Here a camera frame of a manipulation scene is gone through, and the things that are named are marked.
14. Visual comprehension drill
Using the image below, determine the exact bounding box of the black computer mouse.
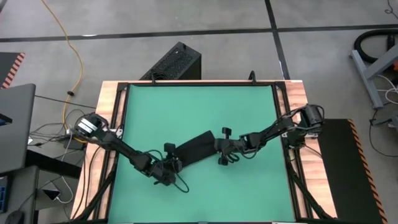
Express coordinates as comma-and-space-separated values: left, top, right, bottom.
5, 210, 25, 224

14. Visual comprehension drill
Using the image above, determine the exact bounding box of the green table mat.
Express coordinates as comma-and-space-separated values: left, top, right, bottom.
108, 84, 297, 224

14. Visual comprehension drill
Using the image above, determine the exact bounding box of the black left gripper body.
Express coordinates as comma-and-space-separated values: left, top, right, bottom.
151, 142, 180, 187

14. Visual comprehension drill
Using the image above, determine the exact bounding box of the grey metal stand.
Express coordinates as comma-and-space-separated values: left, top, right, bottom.
348, 43, 398, 109

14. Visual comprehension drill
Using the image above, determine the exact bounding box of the black mat orange striped edge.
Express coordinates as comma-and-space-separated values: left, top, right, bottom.
0, 51, 26, 90
312, 118, 389, 224

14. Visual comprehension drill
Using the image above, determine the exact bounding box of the grey side desk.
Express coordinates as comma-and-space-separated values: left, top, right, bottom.
0, 164, 40, 224

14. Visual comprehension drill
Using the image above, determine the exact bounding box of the black desk base bar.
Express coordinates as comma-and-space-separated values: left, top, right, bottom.
24, 149, 83, 180

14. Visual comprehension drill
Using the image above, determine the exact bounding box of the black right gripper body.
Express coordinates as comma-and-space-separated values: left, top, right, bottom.
218, 126, 251, 166

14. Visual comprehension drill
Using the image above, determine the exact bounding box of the black metal table frame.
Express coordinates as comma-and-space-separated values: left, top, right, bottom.
73, 80, 338, 224

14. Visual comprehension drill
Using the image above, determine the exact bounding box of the yellow cable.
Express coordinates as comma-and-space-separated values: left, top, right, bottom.
41, 0, 85, 129

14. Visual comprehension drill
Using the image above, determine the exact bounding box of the grey laptop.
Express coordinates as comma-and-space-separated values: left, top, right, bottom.
0, 83, 37, 174

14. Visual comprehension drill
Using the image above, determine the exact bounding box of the white charging cable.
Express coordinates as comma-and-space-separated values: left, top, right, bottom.
55, 175, 75, 205

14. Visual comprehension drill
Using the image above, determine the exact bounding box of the blue keypad device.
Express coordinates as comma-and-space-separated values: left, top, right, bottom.
0, 175, 9, 214

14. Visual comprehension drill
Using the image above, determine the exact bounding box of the black computer tower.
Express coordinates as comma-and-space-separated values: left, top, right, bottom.
139, 41, 203, 81

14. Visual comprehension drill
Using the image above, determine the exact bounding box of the black hose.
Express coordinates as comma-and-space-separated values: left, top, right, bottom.
353, 28, 398, 65

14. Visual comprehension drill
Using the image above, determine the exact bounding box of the smartphone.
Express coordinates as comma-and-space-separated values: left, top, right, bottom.
42, 188, 62, 202

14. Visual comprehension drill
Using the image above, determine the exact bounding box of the black towel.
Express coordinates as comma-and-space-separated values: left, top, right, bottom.
174, 130, 218, 169

